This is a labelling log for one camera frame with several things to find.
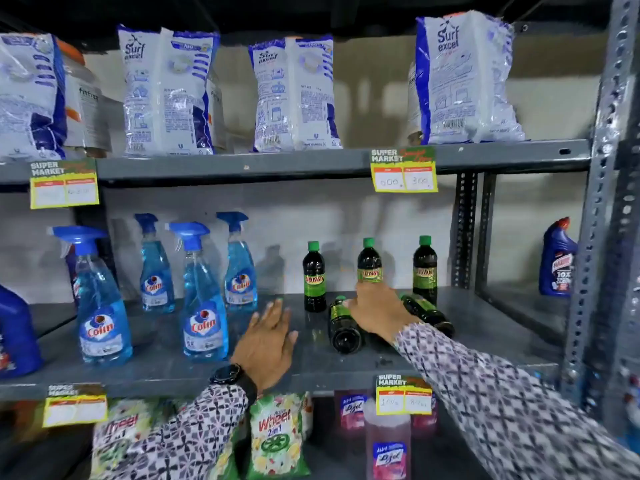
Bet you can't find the person's left hand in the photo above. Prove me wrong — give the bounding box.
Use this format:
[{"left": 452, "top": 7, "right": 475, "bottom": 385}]
[{"left": 229, "top": 297, "right": 299, "bottom": 392}]

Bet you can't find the person's right hand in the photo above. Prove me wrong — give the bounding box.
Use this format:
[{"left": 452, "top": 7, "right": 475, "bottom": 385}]
[{"left": 342, "top": 280, "right": 422, "bottom": 345}]

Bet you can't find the dark green-capped bottle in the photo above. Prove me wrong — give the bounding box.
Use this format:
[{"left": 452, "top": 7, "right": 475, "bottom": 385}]
[
  {"left": 328, "top": 295, "right": 365, "bottom": 355},
  {"left": 302, "top": 241, "right": 327, "bottom": 313},
  {"left": 357, "top": 237, "right": 384, "bottom": 285},
  {"left": 413, "top": 235, "right": 439, "bottom": 305},
  {"left": 399, "top": 293, "right": 456, "bottom": 339}
]

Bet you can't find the grey metal shelf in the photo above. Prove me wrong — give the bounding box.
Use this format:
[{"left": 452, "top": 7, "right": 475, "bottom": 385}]
[{"left": 0, "top": 0, "right": 623, "bottom": 480}]

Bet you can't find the person's right forearm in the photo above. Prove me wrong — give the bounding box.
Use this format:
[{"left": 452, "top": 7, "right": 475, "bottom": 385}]
[{"left": 391, "top": 322, "right": 640, "bottom": 480}]

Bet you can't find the person's left forearm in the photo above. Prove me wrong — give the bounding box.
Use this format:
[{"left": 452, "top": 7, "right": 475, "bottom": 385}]
[{"left": 99, "top": 383, "right": 251, "bottom": 480}]

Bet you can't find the black wristwatch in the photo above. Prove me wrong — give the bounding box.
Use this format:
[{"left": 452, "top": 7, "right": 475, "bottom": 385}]
[{"left": 209, "top": 363, "right": 259, "bottom": 408}]

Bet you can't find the blue spray bottle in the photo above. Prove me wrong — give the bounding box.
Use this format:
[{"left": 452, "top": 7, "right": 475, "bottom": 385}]
[
  {"left": 52, "top": 225, "right": 133, "bottom": 367},
  {"left": 215, "top": 211, "right": 259, "bottom": 313},
  {"left": 133, "top": 213, "right": 176, "bottom": 314},
  {"left": 167, "top": 221, "right": 229, "bottom": 362}
]

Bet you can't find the green detergent packet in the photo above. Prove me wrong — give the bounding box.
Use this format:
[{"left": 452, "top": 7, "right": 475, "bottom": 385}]
[
  {"left": 247, "top": 392, "right": 315, "bottom": 479},
  {"left": 207, "top": 434, "right": 242, "bottom": 480},
  {"left": 299, "top": 392, "right": 315, "bottom": 441},
  {"left": 91, "top": 398, "right": 163, "bottom": 480}
]

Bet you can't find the yellow green price tag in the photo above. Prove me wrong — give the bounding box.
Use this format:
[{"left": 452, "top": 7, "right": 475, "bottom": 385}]
[
  {"left": 29, "top": 158, "right": 100, "bottom": 211},
  {"left": 42, "top": 383, "right": 109, "bottom": 429},
  {"left": 369, "top": 146, "right": 439, "bottom": 193},
  {"left": 375, "top": 373, "right": 434, "bottom": 417}
]

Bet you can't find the pink cleaner bottle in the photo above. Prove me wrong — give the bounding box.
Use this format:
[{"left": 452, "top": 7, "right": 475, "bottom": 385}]
[
  {"left": 363, "top": 397, "right": 413, "bottom": 480},
  {"left": 335, "top": 391, "right": 369, "bottom": 435},
  {"left": 411, "top": 394, "right": 441, "bottom": 437}
]

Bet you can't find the grey slotted metal rack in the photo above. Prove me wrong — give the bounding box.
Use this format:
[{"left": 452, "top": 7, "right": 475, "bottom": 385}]
[{"left": 475, "top": 0, "right": 640, "bottom": 445}]

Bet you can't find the white blue detergent bag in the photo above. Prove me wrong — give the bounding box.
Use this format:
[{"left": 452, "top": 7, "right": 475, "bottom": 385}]
[
  {"left": 415, "top": 9, "right": 526, "bottom": 145},
  {"left": 117, "top": 24, "right": 221, "bottom": 157},
  {"left": 0, "top": 32, "right": 67, "bottom": 163},
  {"left": 249, "top": 34, "right": 343, "bottom": 153}
]

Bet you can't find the dark blue jug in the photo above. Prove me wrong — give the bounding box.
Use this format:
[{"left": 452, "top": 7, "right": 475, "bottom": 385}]
[{"left": 0, "top": 284, "right": 43, "bottom": 381}]

